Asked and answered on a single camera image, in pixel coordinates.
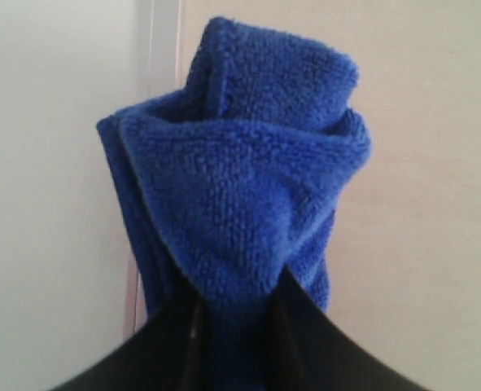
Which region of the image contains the blue cloth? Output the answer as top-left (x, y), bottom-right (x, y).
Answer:
top-left (97, 17), bottom-right (371, 390)

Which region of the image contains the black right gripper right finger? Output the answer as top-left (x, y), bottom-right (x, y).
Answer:
top-left (264, 270), bottom-right (425, 391)

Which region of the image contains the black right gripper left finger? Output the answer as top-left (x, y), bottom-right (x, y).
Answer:
top-left (56, 121), bottom-right (216, 391)

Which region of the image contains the white board aluminium frame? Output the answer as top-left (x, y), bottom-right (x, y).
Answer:
top-left (0, 0), bottom-right (208, 347)

